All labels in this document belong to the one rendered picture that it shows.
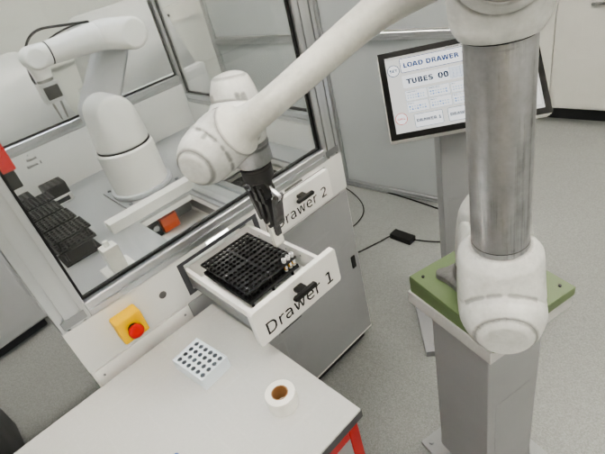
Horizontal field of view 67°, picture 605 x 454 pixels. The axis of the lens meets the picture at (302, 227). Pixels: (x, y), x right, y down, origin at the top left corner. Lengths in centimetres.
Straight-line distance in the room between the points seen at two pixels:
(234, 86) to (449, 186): 111
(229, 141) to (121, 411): 75
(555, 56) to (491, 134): 308
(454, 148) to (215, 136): 112
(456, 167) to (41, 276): 139
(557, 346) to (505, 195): 146
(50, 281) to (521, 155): 101
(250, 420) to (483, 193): 69
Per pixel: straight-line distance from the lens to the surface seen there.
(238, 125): 84
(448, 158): 180
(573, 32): 374
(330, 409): 108
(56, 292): 123
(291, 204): 150
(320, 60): 84
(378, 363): 211
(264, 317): 111
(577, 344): 222
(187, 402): 121
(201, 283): 131
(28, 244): 117
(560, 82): 386
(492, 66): 70
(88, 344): 132
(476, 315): 90
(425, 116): 164
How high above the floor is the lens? 165
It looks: 33 degrees down
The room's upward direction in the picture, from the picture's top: 15 degrees counter-clockwise
